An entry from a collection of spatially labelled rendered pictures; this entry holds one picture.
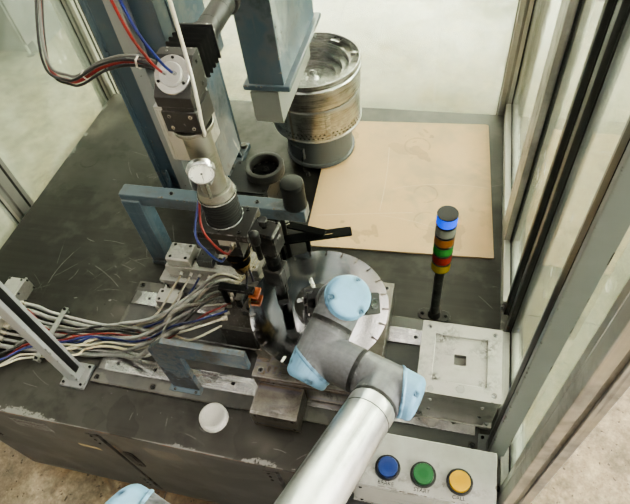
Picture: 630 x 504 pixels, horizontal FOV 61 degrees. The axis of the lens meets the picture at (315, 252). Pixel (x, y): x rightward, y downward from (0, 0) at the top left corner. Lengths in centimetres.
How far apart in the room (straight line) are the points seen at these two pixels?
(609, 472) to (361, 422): 155
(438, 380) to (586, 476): 107
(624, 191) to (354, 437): 45
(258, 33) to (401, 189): 80
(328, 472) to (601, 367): 35
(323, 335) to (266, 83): 61
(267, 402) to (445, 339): 44
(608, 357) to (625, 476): 161
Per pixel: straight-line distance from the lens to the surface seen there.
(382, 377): 84
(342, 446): 76
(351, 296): 87
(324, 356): 87
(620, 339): 64
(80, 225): 196
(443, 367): 125
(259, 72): 123
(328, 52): 183
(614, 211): 64
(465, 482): 116
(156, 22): 149
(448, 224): 116
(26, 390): 167
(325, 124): 170
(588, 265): 71
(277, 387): 133
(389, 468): 116
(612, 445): 228
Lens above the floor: 202
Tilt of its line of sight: 51 degrees down
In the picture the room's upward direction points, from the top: 9 degrees counter-clockwise
